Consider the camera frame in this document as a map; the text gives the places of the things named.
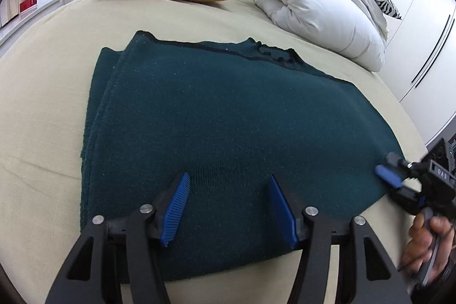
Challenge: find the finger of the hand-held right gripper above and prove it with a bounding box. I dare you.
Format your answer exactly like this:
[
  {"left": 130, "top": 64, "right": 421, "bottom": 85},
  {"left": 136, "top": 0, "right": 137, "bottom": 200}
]
[
  {"left": 375, "top": 164, "right": 428, "bottom": 216},
  {"left": 386, "top": 152, "right": 428, "bottom": 181}
]

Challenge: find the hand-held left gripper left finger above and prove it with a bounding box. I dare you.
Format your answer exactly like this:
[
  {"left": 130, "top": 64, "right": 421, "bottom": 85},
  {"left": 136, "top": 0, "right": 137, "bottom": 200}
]
[{"left": 46, "top": 172, "right": 191, "bottom": 304}]

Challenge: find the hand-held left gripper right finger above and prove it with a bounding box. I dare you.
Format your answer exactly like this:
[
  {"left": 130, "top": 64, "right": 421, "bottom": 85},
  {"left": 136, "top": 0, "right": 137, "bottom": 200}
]
[{"left": 267, "top": 174, "right": 412, "bottom": 304}]

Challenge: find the dark green sweater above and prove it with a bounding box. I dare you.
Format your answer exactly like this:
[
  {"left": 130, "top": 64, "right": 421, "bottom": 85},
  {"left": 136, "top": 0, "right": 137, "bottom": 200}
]
[{"left": 79, "top": 30, "right": 407, "bottom": 285}]

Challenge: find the person's right hand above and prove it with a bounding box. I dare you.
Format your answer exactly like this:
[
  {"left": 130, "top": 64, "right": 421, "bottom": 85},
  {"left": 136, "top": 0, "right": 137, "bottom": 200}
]
[{"left": 398, "top": 215, "right": 456, "bottom": 287}]

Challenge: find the white wardrobe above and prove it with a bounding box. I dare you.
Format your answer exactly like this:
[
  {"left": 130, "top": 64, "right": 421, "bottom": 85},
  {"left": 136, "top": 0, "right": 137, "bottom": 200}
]
[{"left": 356, "top": 0, "right": 456, "bottom": 145}]

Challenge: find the white folded duvet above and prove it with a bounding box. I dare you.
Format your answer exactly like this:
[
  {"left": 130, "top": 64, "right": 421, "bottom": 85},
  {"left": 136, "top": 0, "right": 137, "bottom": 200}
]
[{"left": 243, "top": 0, "right": 389, "bottom": 73}]

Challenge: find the beige bed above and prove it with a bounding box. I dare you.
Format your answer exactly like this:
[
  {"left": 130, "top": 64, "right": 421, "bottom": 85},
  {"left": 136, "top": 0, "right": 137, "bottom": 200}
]
[{"left": 0, "top": 0, "right": 429, "bottom": 304}]

